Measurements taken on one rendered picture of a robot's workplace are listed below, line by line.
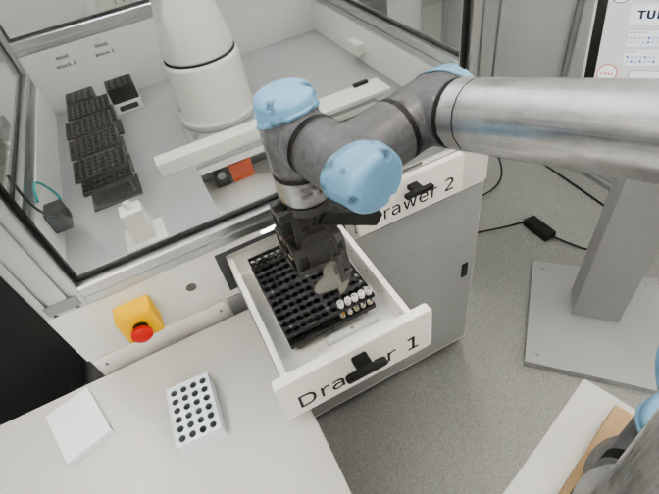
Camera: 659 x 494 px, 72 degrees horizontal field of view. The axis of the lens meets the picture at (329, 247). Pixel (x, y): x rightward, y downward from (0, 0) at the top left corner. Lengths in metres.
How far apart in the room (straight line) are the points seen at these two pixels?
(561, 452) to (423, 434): 0.85
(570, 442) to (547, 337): 1.01
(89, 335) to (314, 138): 0.69
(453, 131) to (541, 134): 0.10
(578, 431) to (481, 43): 0.73
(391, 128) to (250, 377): 0.62
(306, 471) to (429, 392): 0.95
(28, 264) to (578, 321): 1.72
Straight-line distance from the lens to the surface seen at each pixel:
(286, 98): 0.52
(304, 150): 0.49
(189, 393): 0.94
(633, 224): 1.62
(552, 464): 0.87
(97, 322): 1.01
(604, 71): 1.26
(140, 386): 1.04
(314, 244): 0.64
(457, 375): 1.77
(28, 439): 1.12
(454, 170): 1.11
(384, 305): 0.90
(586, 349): 1.88
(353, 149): 0.45
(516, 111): 0.44
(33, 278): 0.92
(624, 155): 0.40
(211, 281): 0.99
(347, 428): 1.69
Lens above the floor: 1.56
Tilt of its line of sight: 45 degrees down
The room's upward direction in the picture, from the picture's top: 12 degrees counter-clockwise
